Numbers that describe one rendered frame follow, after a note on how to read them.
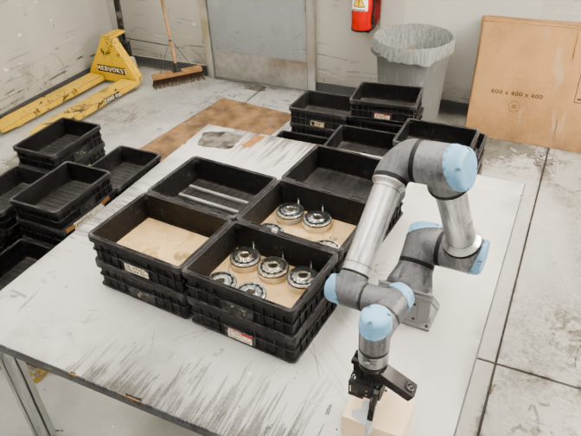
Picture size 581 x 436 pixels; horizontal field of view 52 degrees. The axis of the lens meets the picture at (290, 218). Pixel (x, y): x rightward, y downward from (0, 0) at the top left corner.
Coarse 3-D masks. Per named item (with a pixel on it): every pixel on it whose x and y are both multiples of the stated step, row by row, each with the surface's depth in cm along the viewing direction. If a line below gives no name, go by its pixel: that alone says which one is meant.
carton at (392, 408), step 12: (384, 396) 158; (396, 396) 158; (348, 408) 155; (384, 408) 155; (396, 408) 155; (408, 408) 154; (348, 420) 153; (384, 420) 152; (396, 420) 152; (408, 420) 152; (348, 432) 156; (360, 432) 154; (372, 432) 152; (384, 432) 149; (396, 432) 149
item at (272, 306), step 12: (228, 228) 199; (252, 228) 199; (216, 240) 194; (288, 240) 193; (300, 240) 192; (204, 252) 189; (324, 252) 187; (192, 264) 185; (192, 276) 180; (204, 276) 180; (324, 276) 180; (216, 288) 177; (228, 288) 175; (312, 288) 174; (252, 300) 172; (264, 300) 170; (300, 300) 169; (276, 312) 169; (288, 312) 166
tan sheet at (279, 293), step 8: (224, 264) 200; (232, 272) 196; (248, 272) 195; (256, 272) 195; (240, 280) 192; (248, 280) 192; (256, 280) 192; (272, 288) 189; (280, 288) 189; (288, 288) 189; (272, 296) 186; (280, 296) 186; (288, 296) 186; (296, 296) 185; (280, 304) 183; (288, 304) 183
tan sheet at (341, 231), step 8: (272, 216) 221; (280, 224) 217; (296, 224) 216; (336, 224) 215; (344, 224) 215; (288, 232) 213; (296, 232) 213; (304, 232) 212; (328, 232) 212; (336, 232) 212; (344, 232) 211; (336, 240) 208; (344, 240) 207
